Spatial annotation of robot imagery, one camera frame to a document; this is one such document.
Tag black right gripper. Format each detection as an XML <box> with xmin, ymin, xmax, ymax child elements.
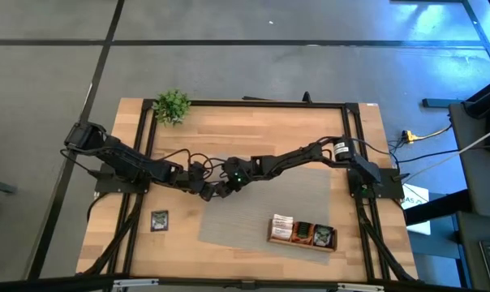
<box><xmin>213</xmin><ymin>157</ymin><xmax>255</xmax><ymax>200</ymax></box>

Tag brown wooden tea box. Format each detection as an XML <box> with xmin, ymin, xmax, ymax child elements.
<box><xmin>267</xmin><ymin>213</ymin><xmax>338</xmax><ymax>253</ymax></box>

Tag dark blackcurrant tea packet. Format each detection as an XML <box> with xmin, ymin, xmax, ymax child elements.
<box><xmin>312</xmin><ymin>224</ymin><xmax>335</xmax><ymax>249</ymax></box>
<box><xmin>150</xmin><ymin>209</ymin><xmax>170</xmax><ymax>233</ymax></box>

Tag grey woven placemat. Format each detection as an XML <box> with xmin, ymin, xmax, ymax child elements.
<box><xmin>198</xmin><ymin>152</ymin><xmax>332</xmax><ymax>265</ymax></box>

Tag green plant in white pot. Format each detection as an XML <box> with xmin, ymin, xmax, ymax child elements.
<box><xmin>151</xmin><ymin>88</ymin><xmax>192</xmax><ymax>127</ymax></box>

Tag black rig crossbar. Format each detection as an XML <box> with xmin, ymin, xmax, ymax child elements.
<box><xmin>0</xmin><ymin>274</ymin><xmax>490</xmax><ymax>292</ymax></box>

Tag white floor sign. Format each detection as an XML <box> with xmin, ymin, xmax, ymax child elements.
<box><xmin>401</xmin><ymin>183</ymin><xmax>432</xmax><ymax>237</ymax></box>

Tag black stand legs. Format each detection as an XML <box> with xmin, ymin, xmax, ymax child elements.
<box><xmin>405</xmin><ymin>188</ymin><xmax>473</xmax><ymax>227</ymax></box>

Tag teal metal bar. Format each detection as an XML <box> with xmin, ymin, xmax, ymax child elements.
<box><xmin>422</xmin><ymin>97</ymin><xmax>466</xmax><ymax>109</ymax></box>

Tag grey desk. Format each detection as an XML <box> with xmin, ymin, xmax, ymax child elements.
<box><xmin>447</xmin><ymin>101</ymin><xmax>490</xmax><ymax>292</ymax></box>

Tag black pole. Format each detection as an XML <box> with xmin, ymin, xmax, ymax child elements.
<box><xmin>463</xmin><ymin>75</ymin><xmax>490</xmax><ymax>119</ymax></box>

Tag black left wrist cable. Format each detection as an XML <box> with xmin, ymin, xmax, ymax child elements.
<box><xmin>155</xmin><ymin>148</ymin><xmax>226</xmax><ymax>179</ymax></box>

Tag black aluminium table frame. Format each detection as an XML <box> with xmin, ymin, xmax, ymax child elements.
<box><xmin>76</xmin><ymin>91</ymin><xmax>419</xmax><ymax>285</ymax></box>

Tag yellow power plug cable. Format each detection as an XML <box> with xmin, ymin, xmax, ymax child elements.
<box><xmin>402</xmin><ymin>124</ymin><xmax>453</xmax><ymax>144</ymax></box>

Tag white cable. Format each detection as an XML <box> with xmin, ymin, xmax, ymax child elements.
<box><xmin>419</xmin><ymin>122</ymin><xmax>490</xmax><ymax>172</ymax></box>

